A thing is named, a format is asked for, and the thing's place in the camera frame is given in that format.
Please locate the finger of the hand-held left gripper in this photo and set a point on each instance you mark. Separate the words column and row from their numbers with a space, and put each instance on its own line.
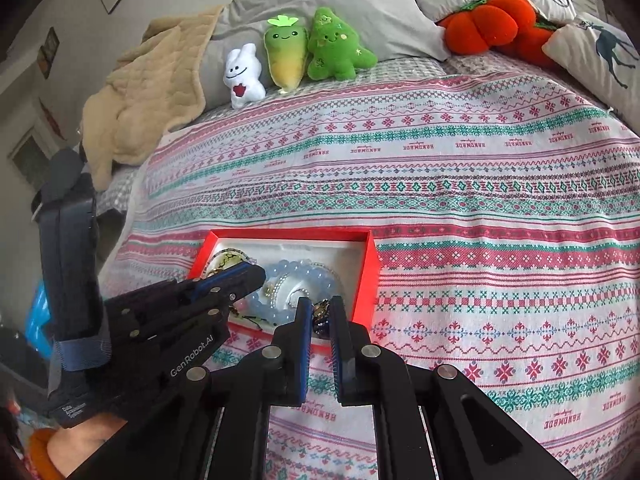
column 230, row 280
column 200, row 322

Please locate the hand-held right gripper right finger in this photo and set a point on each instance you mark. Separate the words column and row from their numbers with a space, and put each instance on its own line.
column 341, row 365

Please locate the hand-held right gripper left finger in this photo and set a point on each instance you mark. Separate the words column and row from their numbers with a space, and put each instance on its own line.
column 301, row 365

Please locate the gold patterned bead charm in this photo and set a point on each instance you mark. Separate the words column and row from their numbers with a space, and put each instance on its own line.
column 320, row 317

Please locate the red jewelry box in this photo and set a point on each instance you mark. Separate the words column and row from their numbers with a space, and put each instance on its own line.
column 367, row 280

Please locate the person's left forearm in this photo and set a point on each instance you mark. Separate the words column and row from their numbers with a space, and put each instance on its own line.
column 92, row 437

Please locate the blue plastic object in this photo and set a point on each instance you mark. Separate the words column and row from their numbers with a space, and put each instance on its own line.
column 37, row 315

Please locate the beige quilted blanket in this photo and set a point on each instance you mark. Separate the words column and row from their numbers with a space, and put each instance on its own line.
column 140, row 110

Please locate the white rabbit plush toy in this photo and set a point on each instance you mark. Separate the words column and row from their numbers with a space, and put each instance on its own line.
column 242, row 77

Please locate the patterned printed bed cover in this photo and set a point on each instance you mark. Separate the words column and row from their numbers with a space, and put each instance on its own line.
column 475, row 210

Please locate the yellow carrot plush toy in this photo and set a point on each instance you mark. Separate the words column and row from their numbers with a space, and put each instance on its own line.
column 286, row 52

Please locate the green tree plush toy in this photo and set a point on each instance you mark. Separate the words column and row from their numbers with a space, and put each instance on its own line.
column 335, row 45

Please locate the orange pumpkin plush toy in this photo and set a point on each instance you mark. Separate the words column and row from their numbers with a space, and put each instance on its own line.
column 485, row 22

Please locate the white deer print pillow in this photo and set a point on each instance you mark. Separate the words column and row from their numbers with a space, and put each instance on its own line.
column 600, row 55

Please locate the small wall picture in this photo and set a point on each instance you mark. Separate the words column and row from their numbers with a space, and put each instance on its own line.
column 49, row 52

